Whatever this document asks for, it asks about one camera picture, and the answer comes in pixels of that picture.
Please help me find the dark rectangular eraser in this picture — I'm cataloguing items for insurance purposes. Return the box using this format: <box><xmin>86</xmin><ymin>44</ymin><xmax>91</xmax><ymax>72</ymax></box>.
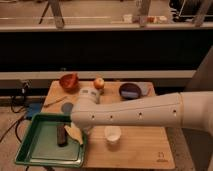
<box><xmin>57</xmin><ymin>124</ymin><xmax>67</xmax><ymax>147</ymax></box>

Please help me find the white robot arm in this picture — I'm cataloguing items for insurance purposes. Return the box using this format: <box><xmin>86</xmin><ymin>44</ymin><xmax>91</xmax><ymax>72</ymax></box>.
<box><xmin>71</xmin><ymin>87</ymin><xmax>213</xmax><ymax>136</ymax></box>

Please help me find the red apple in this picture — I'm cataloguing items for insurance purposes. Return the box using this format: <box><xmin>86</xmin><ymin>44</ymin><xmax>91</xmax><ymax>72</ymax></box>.
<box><xmin>93</xmin><ymin>78</ymin><xmax>105</xmax><ymax>89</ymax></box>

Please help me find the blue sponge in bowl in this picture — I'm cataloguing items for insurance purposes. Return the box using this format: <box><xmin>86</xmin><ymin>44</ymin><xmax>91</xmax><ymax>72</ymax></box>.
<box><xmin>121</xmin><ymin>91</ymin><xmax>138</xmax><ymax>99</ymax></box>

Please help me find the dark bowl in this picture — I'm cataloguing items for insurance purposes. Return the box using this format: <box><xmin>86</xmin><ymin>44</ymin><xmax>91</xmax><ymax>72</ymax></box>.
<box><xmin>119</xmin><ymin>83</ymin><xmax>142</xmax><ymax>99</ymax></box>

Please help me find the grey cloth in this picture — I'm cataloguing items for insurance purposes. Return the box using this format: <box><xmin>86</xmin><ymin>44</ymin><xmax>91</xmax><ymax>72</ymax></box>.
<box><xmin>137</xmin><ymin>82</ymin><xmax>149</xmax><ymax>96</ymax></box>

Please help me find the red bowl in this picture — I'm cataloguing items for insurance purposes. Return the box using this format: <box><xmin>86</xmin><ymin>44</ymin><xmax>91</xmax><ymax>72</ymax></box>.
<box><xmin>59</xmin><ymin>73</ymin><xmax>78</xmax><ymax>90</ymax></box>

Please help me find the grey round coaster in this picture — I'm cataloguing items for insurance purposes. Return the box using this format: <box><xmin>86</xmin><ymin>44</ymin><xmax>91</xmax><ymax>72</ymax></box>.
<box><xmin>61</xmin><ymin>102</ymin><xmax>73</xmax><ymax>114</ymax></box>

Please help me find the white paper cup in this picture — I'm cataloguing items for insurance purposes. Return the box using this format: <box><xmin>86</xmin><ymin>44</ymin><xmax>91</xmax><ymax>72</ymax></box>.
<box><xmin>104</xmin><ymin>126</ymin><xmax>121</xmax><ymax>144</ymax></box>

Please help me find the wooden board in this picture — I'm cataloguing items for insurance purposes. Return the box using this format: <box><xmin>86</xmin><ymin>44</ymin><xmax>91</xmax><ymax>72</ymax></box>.
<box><xmin>42</xmin><ymin>81</ymin><xmax>175</xmax><ymax>171</ymax></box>

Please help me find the blue box on floor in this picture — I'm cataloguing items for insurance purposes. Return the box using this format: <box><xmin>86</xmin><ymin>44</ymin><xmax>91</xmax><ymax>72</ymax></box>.
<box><xmin>26</xmin><ymin>103</ymin><xmax>42</xmax><ymax>120</ymax></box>

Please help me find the green plastic tray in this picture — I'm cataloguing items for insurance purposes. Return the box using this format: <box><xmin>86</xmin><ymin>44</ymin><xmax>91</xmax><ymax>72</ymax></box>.
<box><xmin>15</xmin><ymin>113</ymin><xmax>87</xmax><ymax>168</ymax></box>

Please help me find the black cable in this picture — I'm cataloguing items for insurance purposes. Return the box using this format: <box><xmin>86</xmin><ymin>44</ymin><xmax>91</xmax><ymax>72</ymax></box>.
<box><xmin>0</xmin><ymin>83</ymin><xmax>31</xmax><ymax>144</ymax></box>

